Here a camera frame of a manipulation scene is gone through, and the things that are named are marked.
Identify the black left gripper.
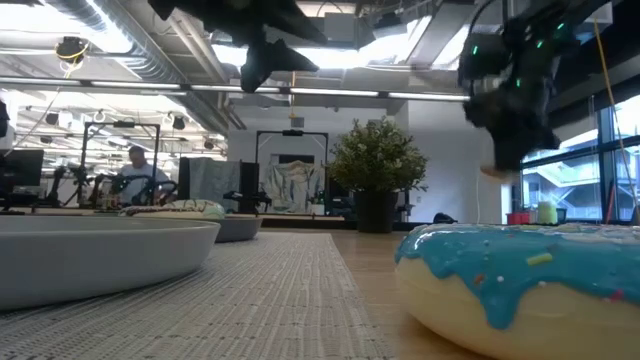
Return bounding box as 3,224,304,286
199,0,329,94

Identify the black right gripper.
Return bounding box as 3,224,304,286
464,44,562,174

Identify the mint donut with dark drizzle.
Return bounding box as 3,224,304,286
118,199,227,220

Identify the light green cup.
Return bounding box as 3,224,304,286
536,200,559,226

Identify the blue frosted donut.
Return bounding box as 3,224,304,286
393,222,640,360

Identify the printed cloth backdrop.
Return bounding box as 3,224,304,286
262,159,326,215

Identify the grey curtain panel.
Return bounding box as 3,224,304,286
188,157,242,211

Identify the green artificial plant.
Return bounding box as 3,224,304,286
327,117,430,194

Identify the black pillar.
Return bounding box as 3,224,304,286
178,157,191,201

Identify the black plant pot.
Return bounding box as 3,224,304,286
353,189,400,234

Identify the small grey bowl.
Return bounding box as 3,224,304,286
213,215,264,244

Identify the person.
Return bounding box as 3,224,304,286
118,145,172,206

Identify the grey woven placemat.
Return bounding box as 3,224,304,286
0,232,396,360

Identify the grey round plate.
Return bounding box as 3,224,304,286
0,214,222,312

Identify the black monitor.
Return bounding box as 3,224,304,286
0,148,45,189

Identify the rig rail with light strips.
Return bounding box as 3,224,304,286
0,75,471,103

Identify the black station frame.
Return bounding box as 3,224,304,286
254,129,330,216
79,121,162,206

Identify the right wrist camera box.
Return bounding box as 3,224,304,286
457,33,507,97

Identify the yellow cable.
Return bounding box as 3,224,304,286
592,0,640,224

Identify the black table edge frame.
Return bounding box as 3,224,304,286
259,214,436,232

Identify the black overhead camera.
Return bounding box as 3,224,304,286
53,35,91,65

